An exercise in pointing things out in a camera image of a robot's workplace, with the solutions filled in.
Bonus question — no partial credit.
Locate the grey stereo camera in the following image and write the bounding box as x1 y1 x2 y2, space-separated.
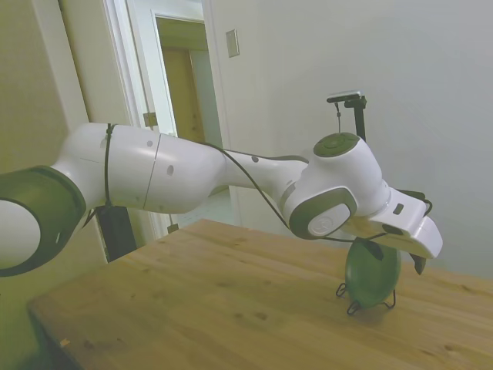
326 89 365 104

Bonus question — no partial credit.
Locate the black camera stand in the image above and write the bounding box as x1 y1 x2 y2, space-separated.
344 96 367 142

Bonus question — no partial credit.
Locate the black rectangular box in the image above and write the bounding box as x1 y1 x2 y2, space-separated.
96 206 137 264

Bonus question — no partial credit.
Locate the white door frame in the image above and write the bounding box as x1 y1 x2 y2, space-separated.
103 0 242 247

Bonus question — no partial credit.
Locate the black wire plate stand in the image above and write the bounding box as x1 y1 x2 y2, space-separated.
334 283 397 315

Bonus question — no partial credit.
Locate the black arm strap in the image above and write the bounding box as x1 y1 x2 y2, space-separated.
82 122 119 232

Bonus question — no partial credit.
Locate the green round plate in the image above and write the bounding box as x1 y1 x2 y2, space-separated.
344 237 404 309

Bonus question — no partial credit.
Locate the beige open door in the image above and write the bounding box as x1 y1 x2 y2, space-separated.
30 0 147 263

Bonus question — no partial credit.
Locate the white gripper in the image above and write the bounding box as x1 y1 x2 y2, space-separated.
367 187 444 276

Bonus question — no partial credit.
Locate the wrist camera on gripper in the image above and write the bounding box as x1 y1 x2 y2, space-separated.
341 217 417 254

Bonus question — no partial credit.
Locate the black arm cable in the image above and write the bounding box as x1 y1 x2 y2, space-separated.
202 142 434 244

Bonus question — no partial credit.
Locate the wooden inner door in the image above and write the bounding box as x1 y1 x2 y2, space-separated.
161 48 206 144

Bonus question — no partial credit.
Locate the grey wall switch plate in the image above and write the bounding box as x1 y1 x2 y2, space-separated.
225 29 240 59

